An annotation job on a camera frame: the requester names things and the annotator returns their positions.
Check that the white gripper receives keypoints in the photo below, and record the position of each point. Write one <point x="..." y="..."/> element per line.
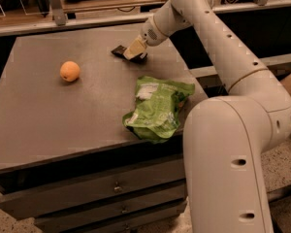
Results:
<point x="149" y="33"/>

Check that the dark chocolate rxbar wrapper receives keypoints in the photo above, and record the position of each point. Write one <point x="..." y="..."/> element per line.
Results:
<point x="122" y="52"/>

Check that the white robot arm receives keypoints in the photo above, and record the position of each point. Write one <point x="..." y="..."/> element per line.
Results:
<point x="224" y="137"/>

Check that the orange fruit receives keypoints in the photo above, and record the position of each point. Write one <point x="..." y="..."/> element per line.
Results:
<point x="70" y="71"/>

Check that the green chip bag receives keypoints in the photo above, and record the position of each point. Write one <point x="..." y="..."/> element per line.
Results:
<point x="157" y="105"/>

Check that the grey metal railing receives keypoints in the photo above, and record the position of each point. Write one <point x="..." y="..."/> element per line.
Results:
<point x="99" y="12"/>

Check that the grey drawer cabinet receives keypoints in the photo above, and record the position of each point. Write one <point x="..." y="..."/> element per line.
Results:
<point x="52" y="130"/>

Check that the top grey drawer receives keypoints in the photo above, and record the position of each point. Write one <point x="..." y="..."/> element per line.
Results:
<point x="59" y="196"/>

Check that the grey drawer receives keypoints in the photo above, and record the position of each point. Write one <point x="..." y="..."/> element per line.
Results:
<point x="123" y="224"/>
<point x="122" y="205"/>
<point x="59" y="196"/>

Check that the middle grey drawer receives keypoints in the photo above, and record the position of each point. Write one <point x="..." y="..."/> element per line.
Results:
<point x="122" y="205"/>

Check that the bottom grey drawer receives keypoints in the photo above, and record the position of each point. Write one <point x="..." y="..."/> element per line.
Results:
<point x="123" y="224"/>

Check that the grey low shelf frame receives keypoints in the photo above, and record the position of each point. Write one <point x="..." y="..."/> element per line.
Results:
<point x="207" y="77"/>

